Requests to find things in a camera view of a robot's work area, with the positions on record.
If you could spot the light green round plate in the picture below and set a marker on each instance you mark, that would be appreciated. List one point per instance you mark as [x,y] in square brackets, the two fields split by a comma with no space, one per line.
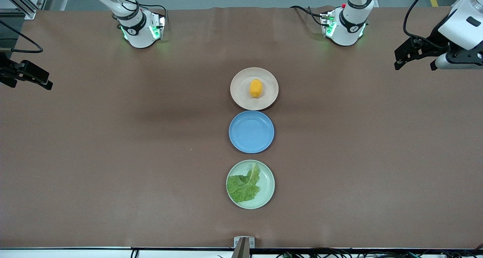
[267,182]

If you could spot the green lettuce leaf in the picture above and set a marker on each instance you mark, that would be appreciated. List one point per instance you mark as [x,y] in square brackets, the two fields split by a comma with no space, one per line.
[243,188]

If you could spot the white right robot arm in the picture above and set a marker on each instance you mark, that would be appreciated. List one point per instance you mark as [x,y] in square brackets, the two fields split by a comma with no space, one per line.
[137,31]

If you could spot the blue round plate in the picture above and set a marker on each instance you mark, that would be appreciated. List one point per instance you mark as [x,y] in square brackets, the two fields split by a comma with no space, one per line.
[251,132]

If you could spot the white table edge strip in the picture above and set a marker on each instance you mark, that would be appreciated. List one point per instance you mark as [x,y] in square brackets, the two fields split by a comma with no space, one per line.
[56,253]

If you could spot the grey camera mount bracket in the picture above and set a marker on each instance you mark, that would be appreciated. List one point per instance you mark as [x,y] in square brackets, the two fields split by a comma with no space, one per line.
[244,243]

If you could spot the beige round plate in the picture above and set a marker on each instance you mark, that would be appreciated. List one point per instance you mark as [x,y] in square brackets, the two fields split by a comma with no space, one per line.
[241,99]

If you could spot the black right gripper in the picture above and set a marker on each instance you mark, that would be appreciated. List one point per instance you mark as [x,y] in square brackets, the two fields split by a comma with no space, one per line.
[7,70]

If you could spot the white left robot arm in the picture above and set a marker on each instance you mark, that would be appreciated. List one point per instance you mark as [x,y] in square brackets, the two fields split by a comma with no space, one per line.
[347,28]

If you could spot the brown table cover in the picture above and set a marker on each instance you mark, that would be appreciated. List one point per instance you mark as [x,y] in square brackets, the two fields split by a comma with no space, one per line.
[113,175]

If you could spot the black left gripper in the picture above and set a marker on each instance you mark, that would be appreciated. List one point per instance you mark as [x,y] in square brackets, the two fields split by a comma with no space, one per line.
[430,43]

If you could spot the yellow lemon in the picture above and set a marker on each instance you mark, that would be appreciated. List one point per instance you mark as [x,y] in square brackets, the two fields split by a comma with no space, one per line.
[256,88]

